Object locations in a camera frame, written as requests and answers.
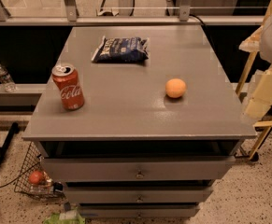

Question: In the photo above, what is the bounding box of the black cable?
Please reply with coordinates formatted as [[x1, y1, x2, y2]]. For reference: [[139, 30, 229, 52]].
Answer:
[[189, 13, 218, 51]]

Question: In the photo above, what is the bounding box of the grey drawer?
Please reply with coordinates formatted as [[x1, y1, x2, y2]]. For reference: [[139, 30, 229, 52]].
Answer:
[[79, 204, 199, 218], [64, 186, 213, 204], [41, 156, 235, 182]]

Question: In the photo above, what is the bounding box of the yellow foam block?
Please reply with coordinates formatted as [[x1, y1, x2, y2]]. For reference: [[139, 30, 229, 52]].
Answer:
[[243, 64, 272, 119]]

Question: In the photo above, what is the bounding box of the middle grey drawer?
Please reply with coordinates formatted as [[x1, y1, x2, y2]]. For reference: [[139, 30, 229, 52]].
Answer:
[[64, 186, 213, 204]]

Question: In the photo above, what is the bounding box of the blue chip bag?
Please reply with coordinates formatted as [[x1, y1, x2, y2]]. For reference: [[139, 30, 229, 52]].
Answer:
[[92, 36, 149, 63]]

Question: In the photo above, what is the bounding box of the grey drawer cabinet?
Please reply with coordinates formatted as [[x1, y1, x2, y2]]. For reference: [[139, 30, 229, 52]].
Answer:
[[24, 25, 255, 208]]

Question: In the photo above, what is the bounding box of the top grey drawer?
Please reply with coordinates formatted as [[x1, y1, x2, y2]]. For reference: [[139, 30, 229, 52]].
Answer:
[[41, 156, 235, 182]]

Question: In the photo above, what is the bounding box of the red apple in basket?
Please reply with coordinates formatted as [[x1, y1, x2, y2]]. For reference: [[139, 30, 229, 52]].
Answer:
[[29, 171, 44, 185]]

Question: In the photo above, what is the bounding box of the metal railing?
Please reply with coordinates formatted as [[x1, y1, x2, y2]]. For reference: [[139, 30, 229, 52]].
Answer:
[[0, 0, 267, 26]]

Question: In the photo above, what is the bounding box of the orange fruit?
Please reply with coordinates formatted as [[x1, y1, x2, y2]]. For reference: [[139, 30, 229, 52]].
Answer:
[[165, 78, 187, 98]]

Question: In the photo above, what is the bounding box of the bottom grey drawer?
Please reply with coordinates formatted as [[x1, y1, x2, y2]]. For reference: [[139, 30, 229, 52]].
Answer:
[[79, 204, 199, 218]]

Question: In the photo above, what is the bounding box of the red cola can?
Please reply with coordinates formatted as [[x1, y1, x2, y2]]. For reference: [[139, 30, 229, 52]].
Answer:
[[51, 63, 84, 110]]

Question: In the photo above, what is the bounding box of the green wipes packet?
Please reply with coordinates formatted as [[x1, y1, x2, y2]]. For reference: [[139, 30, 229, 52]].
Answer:
[[43, 210, 85, 224]]

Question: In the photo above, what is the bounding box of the black wire basket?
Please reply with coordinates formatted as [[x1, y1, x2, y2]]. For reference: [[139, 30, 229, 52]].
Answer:
[[14, 143, 64, 201]]

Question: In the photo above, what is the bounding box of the clear plastic water bottle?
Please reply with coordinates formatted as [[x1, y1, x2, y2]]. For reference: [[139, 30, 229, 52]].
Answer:
[[0, 64, 16, 92]]

